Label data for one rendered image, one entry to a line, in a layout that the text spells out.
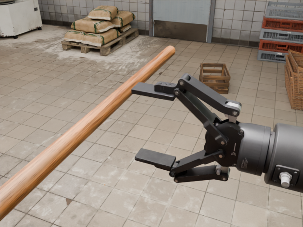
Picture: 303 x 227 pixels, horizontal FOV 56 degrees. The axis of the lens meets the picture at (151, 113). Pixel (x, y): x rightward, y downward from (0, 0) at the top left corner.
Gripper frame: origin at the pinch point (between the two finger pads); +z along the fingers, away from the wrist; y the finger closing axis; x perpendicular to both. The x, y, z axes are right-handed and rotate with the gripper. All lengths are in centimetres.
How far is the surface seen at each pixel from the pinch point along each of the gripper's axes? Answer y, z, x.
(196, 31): 105, 99, 448
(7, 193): -1.9, 7.3, -22.0
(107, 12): 65, 216, 355
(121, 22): 85, 210, 386
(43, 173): -0.9, 6.7, -16.9
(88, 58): 120, 223, 301
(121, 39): 110, 205, 373
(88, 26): 82, 238, 331
